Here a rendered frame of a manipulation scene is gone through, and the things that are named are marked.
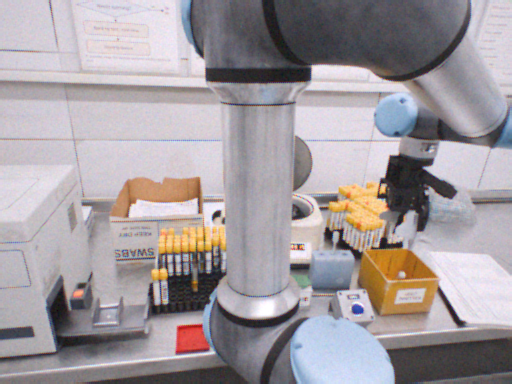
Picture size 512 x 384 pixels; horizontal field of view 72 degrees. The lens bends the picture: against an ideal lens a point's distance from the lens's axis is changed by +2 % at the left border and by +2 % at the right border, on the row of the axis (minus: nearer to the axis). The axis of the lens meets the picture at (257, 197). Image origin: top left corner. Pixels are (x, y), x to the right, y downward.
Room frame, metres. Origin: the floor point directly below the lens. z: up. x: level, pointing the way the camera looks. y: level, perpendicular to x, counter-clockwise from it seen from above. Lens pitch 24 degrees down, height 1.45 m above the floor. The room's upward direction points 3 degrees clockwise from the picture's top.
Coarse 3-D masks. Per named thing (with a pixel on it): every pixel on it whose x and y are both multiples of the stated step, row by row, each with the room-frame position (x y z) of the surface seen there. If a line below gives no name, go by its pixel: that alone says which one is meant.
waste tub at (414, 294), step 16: (368, 256) 0.75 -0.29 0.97; (384, 256) 0.79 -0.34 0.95; (400, 256) 0.80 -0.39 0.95; (416, 256) 0.77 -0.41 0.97; (368, 272) 0.74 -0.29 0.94; (384, 272) 0.79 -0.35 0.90; (416, 272) 0.75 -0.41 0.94; (432, 272) 0.70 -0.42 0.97; (368, 288) 0.72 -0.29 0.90; (384, 288) 0.66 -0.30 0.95; (400, 288) 0.66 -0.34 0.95; (416, 288) 0.67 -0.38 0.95; (432, 288) 0.68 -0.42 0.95; (384, 304) 0.66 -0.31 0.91; (400, 304) 0.66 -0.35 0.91; (416, 304) 0.67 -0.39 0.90; (432, 304) 0.68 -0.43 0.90
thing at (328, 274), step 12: (312, 252) 0.76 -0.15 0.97; (324, 252) 0.76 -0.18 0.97; (336, 252) 0.76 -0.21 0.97; (348, 252) 0.77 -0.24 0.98; (312, 264) 0.75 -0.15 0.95; (324, 264) 0.73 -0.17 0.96; (336, 264) 0.73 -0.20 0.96; (348, 264) 0.74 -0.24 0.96; (312, 276) 0.73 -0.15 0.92; (324, 276) 0.73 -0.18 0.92; (336, 276) 0.74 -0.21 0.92; (348, 276) 0.74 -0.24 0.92; (312, 288) 0.73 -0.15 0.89; (324, 288) 0.73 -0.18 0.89; (336, 288) 0.74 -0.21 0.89; (348, 288) 0.74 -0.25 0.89
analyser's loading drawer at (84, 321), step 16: (96, 304) 0.57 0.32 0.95; (112, 304) 0.59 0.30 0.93; (144, 304) 0.61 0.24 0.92; (64, 320) 0.55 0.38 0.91; (80, 320) 0.55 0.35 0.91; (96, 320) 0.55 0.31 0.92; (112, 320) 0.56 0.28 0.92; (128, 320) 0.56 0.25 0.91; (144, 320) 0.55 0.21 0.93; (64, 336) 0.52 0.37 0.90
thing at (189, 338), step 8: (184, 328) 0.58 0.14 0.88; (192, 328) 0.58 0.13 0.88; (200, 328) 0.58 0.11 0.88; (176, 336) 0.55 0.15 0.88; (184, 336) 0.56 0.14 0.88; (192, 336) 0.56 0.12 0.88; (200, 336) 0.56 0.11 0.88; (176, 344) 0.53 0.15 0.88; (184, 344) 0.54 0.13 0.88; (192, 344) 0.54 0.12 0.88; (200, 344) 0.54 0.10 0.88; (208, 344) 0.54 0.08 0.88; (176, 352) 0.52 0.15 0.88; (184, 352) 0.52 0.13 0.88
